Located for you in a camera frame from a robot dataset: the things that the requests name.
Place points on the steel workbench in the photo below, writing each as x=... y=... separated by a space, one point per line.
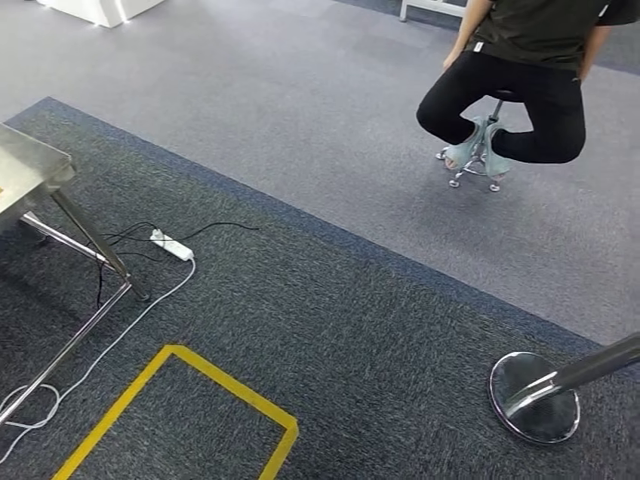
x=25 y=166

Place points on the white power strip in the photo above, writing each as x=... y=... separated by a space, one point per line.
x=172 y=246

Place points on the black round stool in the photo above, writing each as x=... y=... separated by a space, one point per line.
x=477 y=166

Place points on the white desk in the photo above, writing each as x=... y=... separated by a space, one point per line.
x=430 y=8

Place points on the person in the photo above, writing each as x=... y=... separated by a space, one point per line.
x=540 y=86

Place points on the white low cabinet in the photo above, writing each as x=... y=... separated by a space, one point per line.
x=100 y=10

